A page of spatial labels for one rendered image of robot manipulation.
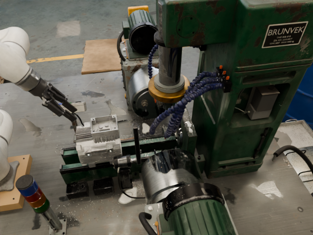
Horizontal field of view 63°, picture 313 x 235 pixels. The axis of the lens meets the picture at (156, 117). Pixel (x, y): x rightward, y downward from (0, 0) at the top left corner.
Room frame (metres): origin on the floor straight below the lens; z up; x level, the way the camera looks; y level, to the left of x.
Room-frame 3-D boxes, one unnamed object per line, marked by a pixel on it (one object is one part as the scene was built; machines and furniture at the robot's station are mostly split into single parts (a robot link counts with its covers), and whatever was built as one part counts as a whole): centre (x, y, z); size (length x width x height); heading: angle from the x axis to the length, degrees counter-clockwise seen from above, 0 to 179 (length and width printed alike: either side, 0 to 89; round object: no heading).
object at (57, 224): (0.48, 0.47, 1.01); 0.08 x 0.08 x 0.42; 9
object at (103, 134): (0.82, 0.24, 1.11); 0.12 x 0.11 x 0.07; 101
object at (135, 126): (0.70, 0.09, 1.12); 0.04 x 0.03 x 0.26; 99
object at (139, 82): (1.21, 0.04, 1.04); 0.37 x 0.25 x 0.25; 9
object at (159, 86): (0.87, -0.06, 1.43); 0.18 x 0.18 x 0.48
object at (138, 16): (1.48, 0.12, 1.16); 0.33 x 0.26 x 0.42; 9
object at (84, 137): (0.81, 0.28, 1.02); 0.20 x 0.19 x 0.19; 101
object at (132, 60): (1.45, 0.08, 0.99); 0.35 x 0.31 x 0.37; 9
